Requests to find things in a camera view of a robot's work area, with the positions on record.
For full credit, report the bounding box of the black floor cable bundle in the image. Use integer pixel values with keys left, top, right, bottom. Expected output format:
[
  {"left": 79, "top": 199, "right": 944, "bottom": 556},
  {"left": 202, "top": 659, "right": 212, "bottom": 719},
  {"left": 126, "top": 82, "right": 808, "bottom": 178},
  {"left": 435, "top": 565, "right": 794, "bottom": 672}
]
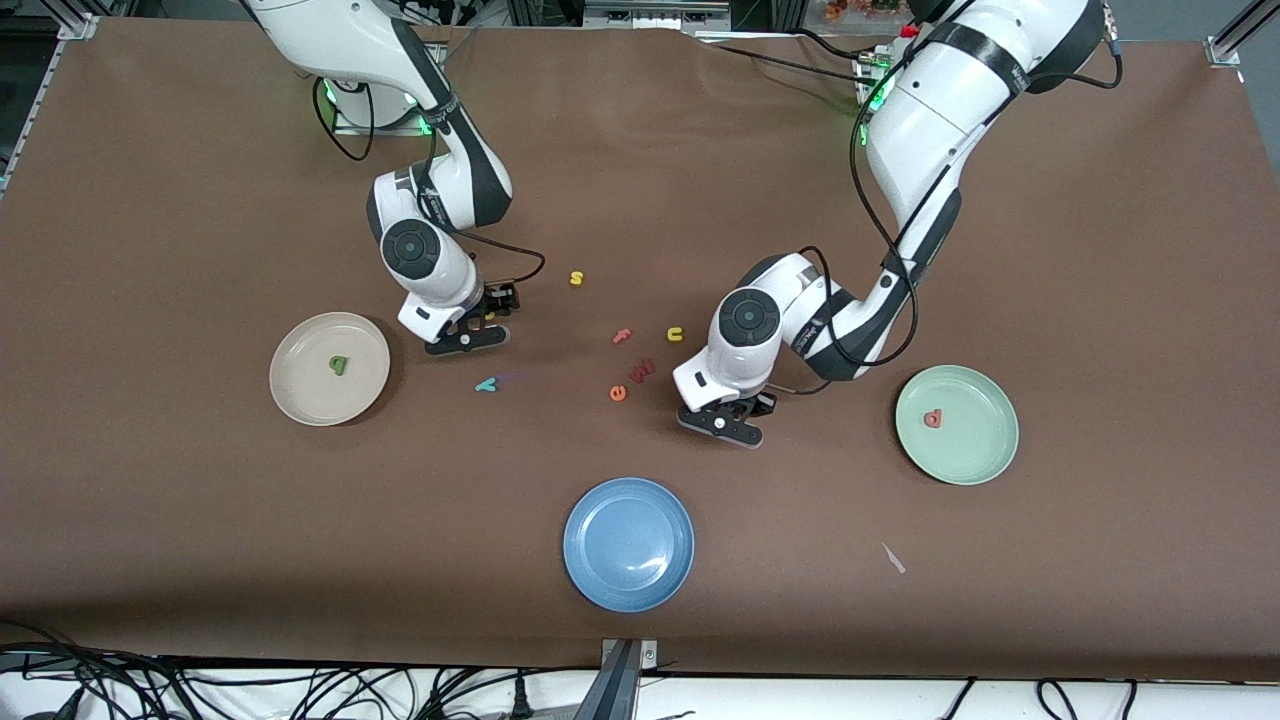
[{"left": 0, "top": 620, "right": 601, "bottom": 720}]

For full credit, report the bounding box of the aluminium frame bar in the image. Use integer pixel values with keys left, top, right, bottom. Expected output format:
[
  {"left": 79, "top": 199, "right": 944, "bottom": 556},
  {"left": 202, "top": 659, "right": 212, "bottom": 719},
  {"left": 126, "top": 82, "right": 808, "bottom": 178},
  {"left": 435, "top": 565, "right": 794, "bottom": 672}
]
[{"left": 583, "top": 0, "right": 733, "bottom": 31}]

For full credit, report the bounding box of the pale green plate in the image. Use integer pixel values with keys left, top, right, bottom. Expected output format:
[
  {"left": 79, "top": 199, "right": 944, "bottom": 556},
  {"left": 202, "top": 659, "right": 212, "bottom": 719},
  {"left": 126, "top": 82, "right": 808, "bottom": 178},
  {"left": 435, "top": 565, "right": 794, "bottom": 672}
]
[{"left": 895, "top": 365, "right": 1020, "bottom": 487}]

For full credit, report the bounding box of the aluminium table corner rail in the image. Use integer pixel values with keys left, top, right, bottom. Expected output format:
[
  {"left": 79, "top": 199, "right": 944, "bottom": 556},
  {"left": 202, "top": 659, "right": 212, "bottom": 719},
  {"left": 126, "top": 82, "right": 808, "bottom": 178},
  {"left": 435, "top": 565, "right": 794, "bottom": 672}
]
[
  {"left": 0, "top": 14, "right": 101, "bottom": 196},
  {"left": 1204, "top": 0, "right": 1280, "bottom": 68}
]

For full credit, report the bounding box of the blue plate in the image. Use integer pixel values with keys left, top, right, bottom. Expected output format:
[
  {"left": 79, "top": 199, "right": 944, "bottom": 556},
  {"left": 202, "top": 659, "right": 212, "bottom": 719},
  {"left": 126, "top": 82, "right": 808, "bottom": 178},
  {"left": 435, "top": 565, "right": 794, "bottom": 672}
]
[{"left": 563, "top": 477, "right": 696, "bottom": 613}]

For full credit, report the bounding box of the beige brown plate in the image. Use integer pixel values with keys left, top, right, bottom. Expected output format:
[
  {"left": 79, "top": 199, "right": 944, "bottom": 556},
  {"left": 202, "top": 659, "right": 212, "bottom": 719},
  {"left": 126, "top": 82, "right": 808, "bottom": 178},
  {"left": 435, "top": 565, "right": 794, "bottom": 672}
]
[{"left": 269, "top": 312, "right": 392, "bottom": 428}]

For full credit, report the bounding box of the black table cable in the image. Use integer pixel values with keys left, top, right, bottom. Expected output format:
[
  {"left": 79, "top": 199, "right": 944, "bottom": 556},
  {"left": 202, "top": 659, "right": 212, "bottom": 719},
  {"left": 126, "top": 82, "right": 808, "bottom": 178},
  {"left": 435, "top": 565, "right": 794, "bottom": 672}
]
[
  {"left": 790, "top": 28, "right": 873, "bottom": 61},
  {"left": 700, "top": 38, "right": 881, "bottom": 91}
]

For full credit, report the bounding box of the brown table cover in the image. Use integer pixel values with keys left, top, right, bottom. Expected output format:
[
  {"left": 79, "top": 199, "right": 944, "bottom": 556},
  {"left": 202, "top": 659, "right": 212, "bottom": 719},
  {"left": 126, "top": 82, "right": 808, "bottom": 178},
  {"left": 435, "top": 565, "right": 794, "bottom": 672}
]
[{"left": 0, "top": 18, "right": 1280, "bottom": 683}]

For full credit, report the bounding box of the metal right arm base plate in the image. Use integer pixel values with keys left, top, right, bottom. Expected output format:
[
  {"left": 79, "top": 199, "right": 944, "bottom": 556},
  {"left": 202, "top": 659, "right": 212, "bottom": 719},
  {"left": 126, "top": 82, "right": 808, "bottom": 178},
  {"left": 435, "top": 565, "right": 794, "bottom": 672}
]
[{"left": 325, "top": 80, "right": 443, "bottom": 137}]

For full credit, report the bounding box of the orange background object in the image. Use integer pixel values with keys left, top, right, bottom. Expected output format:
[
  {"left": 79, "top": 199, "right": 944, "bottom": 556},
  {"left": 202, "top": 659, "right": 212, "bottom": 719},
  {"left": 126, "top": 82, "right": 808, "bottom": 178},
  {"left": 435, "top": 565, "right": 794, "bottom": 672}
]
[{"left": 825, "top": 0, "right": 921, "bottom": 21}]

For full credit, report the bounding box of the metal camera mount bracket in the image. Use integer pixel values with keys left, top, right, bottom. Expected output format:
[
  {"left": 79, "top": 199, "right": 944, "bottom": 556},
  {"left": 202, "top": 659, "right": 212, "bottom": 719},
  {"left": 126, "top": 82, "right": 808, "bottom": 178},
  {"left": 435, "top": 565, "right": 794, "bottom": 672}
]
[{"left": 575, "top": 638, "right": 661, "bottom": 720}]

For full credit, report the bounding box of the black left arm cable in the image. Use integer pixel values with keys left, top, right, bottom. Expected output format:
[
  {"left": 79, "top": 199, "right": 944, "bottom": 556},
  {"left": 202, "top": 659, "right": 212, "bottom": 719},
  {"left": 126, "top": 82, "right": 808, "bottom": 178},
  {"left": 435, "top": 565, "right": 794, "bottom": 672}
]
[{"left": 798, "top": 20, "right": 1126, "bottom": 397}]

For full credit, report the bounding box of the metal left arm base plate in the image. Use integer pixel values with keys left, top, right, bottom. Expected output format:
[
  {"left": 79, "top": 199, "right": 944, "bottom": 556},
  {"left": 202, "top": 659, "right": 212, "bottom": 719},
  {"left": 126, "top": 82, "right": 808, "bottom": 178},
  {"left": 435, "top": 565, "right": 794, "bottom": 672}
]
[{"left": 855, "top": 50, "right": 891, "bottom": 146}]

